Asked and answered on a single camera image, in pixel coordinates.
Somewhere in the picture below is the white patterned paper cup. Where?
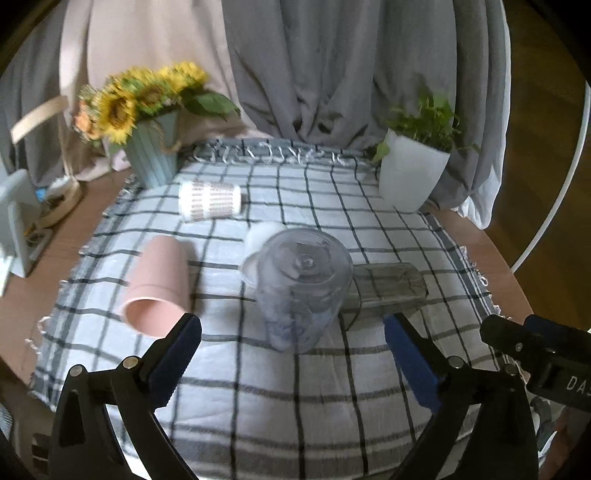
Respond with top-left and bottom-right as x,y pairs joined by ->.
178,180 -> 242,222

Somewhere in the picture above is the checkered grey white tablecloth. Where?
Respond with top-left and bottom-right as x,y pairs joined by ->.
31,140 -> 498,479

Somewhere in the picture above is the green potted plant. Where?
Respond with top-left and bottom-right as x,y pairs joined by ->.
381,90 -> 481,154

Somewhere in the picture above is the smoky grey glass tumbler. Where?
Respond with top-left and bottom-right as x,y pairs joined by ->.
339,262 -> 429,330

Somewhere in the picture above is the light blue flower vase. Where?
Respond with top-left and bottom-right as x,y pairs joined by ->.
124,111 -> 181,189

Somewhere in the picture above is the pink plastic cup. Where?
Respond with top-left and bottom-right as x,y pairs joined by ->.
120,235 -> 189,338

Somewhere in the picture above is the wooden chair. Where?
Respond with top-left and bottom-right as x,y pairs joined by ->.
10,95 -> 83,230

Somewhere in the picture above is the grey curtain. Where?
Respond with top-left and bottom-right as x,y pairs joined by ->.
1,1 -> 511,229

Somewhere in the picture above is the white hoop stand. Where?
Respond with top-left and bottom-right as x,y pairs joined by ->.
510,78 -> 591,273

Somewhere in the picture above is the white ribbed plant pot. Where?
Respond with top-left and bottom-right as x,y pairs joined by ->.
379,130 -> 451,212

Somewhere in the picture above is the yellow sunflower bouquet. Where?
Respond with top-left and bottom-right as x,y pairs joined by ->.
73,61 -> 240,147

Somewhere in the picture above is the clear plastic measuring bottle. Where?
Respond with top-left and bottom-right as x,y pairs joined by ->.
254,228 -> 353,354

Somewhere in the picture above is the white plastic cup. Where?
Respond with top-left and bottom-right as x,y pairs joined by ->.
238,221 -> 287,288

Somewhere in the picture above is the beige curtain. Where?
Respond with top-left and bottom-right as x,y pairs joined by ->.
59,1 -> 270,181

